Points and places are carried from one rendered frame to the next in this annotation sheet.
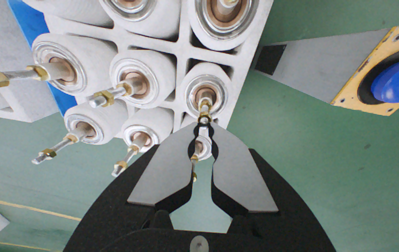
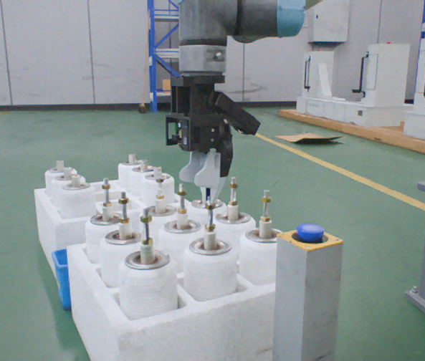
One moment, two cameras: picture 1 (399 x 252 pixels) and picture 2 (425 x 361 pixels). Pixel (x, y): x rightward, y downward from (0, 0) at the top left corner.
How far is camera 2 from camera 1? 78 cm
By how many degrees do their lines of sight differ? 95
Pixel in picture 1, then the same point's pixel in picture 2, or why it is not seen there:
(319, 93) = (279, 247)
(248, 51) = (266, 289)
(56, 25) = not seen: hidden behind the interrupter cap
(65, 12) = (195, 214)
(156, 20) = (228, 227)
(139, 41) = not seen: hidden behind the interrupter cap
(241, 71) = (250, 292)
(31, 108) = (70, 228)
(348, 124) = not seen: outside the picture
